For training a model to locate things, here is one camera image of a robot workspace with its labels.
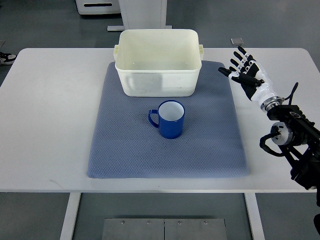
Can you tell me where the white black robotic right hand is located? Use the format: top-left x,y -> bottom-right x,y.
218,46 -> 284,112

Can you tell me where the blue enamel mug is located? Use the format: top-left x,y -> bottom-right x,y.
148,100 -> 185,139

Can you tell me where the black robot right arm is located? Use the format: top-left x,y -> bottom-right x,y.
259,97 -> 320,206

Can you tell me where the white plastic box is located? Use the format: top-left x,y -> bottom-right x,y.
113,29 -> 204,97

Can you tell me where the small grey floor plate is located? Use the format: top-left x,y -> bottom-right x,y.
230,37 -> 244,46

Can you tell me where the white pillar base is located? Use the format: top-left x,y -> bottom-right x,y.
107,0 -> 172,32

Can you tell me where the white table leg right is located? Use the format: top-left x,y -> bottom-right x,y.
244,193 -> 265,240

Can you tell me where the white table leg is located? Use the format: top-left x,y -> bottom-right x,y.
59,192 -> 81,240
244,193 -> 265,240

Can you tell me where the blue textured mat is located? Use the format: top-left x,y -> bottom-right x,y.
87,60 -> 249,179

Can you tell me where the white cabinet with slot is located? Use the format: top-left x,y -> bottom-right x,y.
75,0 -> 121,15

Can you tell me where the white table leg left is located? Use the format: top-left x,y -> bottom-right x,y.
59,192 -> 81,240

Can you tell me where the black white sneaker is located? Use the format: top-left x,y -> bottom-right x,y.
0,52 -> 17,66

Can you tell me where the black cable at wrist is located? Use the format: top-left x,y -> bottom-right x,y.
281,82 -> 299,105

